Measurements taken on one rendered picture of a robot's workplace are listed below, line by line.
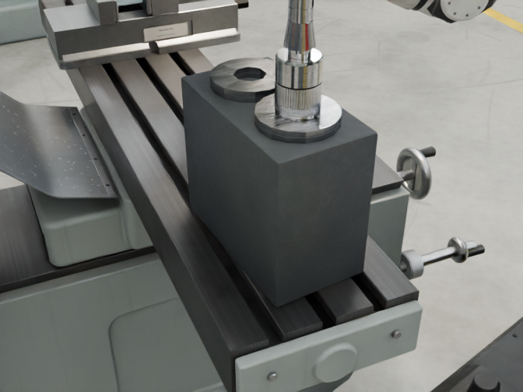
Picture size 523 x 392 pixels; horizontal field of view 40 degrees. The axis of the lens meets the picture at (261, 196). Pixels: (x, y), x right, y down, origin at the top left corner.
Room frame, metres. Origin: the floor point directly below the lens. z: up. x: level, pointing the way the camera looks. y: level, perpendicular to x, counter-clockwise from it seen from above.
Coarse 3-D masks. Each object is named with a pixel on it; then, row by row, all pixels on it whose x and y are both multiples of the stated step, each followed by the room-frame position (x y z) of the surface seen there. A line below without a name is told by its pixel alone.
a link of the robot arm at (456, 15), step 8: (440, 0) 1.09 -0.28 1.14; (448, 0) 1.08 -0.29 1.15; (456, 0) 1.09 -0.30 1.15; (464, 0) 1.09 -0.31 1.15; (472, 0) 1.09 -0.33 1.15; (480, 0) 1.09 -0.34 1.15; (488, 0) 1.09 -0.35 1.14; (496, 0) 1.10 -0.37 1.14; (448, 8) 1.08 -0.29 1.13; (456, 8) 1.09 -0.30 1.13; (464, 8) 1.09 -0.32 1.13; (472, 8) 1.09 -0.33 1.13; (480, 8) 1.09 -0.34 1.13; (488, 8) 1.10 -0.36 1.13; (448, 16) 1.09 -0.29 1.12; (456, 16) 1.09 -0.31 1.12; (464, 16) 1.09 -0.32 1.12; (472, 16) 1.09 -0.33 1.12
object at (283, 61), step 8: (280, 56) 0.65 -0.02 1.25; (288, 56) 0.65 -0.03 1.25; (312, 56) 0.65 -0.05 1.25; (320, 56) 0.65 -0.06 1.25; (280, 64) 0.64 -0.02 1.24; (288, 64) 0.63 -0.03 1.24; (296, 64) 0.63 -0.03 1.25; (304, 64) 0.63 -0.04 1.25; (312, 64) 0.63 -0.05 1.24; (320, 64) 0.64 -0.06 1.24; (288, 72) 0.63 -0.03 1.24; (296, 72) 0.63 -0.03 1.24; (304, 72) 0.63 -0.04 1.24
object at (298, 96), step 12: (276, 72) 0.65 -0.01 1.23; (312, 72) 0.63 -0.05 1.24; (276, 84) 0.65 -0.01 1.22; (288, 84) 0.63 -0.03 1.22; (300, 84) 0.63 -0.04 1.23; (312, 84) 0.63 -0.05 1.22; (276, 96) 0.65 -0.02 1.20; (288, 96) 0.63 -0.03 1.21; (300, 96) 0.63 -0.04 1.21; (312, 96) 0.63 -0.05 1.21; (276, 108) 0.65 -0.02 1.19; (288, 108) 0.63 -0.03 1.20; (300, 108) 0.63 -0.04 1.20; (312, 108) 0.63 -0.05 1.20; (300, 120) 0.63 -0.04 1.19
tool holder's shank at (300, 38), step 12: (288, 0) 0.65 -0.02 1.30; (300, 0) 0.64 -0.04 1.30; (312, 0) 0.65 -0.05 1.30; (288, 12) 0.65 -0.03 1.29; (300, 12) 0.64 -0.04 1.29; (312, 12) 0.65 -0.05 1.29; (288, 24) 0.65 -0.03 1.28; (300, 24) 0.64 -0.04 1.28; (312, 24) 0.65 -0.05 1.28; (288, 36) 0.65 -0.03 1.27; (300, 36) 0.64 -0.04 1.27; (312, 36) 0.65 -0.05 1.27; (288, 48) 0.64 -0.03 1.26; (300, 48) 0.64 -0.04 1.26; (312, 48) 0.64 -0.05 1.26
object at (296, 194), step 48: (192, 96) 0.73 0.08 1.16; (240, 96) 0.70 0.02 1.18; (192, 144) 0.74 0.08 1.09; (240, 144) 0.63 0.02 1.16; (288, 144) 0.61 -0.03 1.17; (336, 144) 0.61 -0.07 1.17; (192, 192) 0.75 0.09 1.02; (240, 192) 0.64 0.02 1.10; (288, 192) 0.58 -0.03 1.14; (336, 192) 0.61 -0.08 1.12; (240, 240) 0.64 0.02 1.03; (288, 240) 0.58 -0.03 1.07; (336, 240) 0.61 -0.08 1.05; (288, 288) 0.58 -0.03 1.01
